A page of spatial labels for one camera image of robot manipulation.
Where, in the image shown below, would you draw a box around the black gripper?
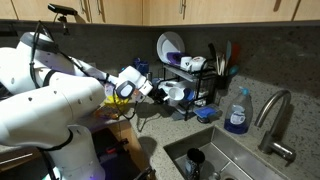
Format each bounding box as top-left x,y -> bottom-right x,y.
146,84 -> 172,105

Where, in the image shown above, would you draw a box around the white ceramic mug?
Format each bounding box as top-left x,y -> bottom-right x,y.
162,86 -> 186,108

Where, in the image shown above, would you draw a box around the white mug blue interior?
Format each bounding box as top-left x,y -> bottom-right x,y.
183,87 -> 196,102

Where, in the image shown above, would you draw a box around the black two-tier dish rack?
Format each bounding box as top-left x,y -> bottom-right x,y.
155,61 -> 218,122

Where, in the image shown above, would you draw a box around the white mug with print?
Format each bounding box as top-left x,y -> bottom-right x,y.
189,55 -> 208,72

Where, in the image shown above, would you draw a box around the black mug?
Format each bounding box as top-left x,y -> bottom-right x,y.
184,147 -> 206,180

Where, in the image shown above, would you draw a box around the blue dish soap bottle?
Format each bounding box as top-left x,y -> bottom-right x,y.
223,86 -> 254,135

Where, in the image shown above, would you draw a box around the blue water bottle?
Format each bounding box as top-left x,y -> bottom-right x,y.
132,57 -> 150,77

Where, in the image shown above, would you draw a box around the small white cup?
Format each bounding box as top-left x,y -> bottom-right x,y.
179,55 -> 194,71

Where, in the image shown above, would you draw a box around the purple bowl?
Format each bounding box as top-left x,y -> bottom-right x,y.
165,51 -> 188,66

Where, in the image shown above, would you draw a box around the blue sponge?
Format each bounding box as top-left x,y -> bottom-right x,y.
195,103 -> 224,124
194,105 -> 215,118

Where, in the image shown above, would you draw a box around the yellow orange snack bag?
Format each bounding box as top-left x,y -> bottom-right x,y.
103,94 -> 131,113

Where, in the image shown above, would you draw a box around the large white plate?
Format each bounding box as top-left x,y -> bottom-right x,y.
156,31 -> 186,64

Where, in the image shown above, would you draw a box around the black utensil holder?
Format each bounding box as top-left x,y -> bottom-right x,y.
214,73 -> 232,91

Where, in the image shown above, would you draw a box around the wooden base cabinet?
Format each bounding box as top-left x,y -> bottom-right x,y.
111,119 -> 149,171

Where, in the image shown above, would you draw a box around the orange snack packet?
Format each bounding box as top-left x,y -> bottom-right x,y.
94,106 -> 123,120

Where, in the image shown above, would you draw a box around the black spatula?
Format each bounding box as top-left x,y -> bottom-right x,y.
207,42 -> 218,66

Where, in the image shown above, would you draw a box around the short teal utensil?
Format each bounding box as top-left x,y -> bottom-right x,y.
227,64 -> 240,77

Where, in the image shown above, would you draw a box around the orange black clamp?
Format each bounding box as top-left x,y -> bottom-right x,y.
105,137 -> 130,155

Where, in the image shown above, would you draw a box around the teal blue spatula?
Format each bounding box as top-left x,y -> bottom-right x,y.
224,40 -> 232,69

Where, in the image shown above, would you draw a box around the red spatula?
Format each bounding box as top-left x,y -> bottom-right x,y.
229,43 -> 242,68

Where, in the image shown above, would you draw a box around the stainless steel sink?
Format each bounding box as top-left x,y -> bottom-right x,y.
163,125 -> 291,180

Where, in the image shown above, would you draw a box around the plain metal spoon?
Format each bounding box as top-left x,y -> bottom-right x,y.
209,161 -> 232,180

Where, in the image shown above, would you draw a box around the wooden upper cabinets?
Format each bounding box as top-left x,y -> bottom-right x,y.
0,0 -> 320,28

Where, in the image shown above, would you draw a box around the steel kitchen faucet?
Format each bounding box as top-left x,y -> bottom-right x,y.
253,88 -> 297,163

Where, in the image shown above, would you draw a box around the black camera on stand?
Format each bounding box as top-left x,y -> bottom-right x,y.
47,3 -> 79,36

